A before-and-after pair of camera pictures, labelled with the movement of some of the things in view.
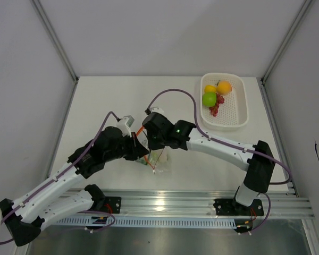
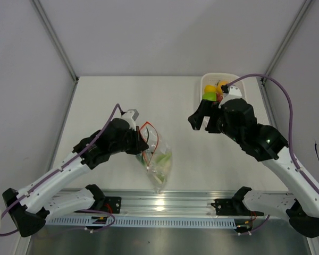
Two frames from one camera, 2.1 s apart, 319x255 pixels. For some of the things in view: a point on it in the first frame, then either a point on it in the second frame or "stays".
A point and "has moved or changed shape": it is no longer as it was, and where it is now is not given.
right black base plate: x=232 y=207 stays
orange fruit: x=224 y=87 stays
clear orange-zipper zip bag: x=159 y=160 has moved or changed shape
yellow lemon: x=210 y=88 stays
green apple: x=209 y=99 stays
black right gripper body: x=156 y=142 -> x=224 y=127
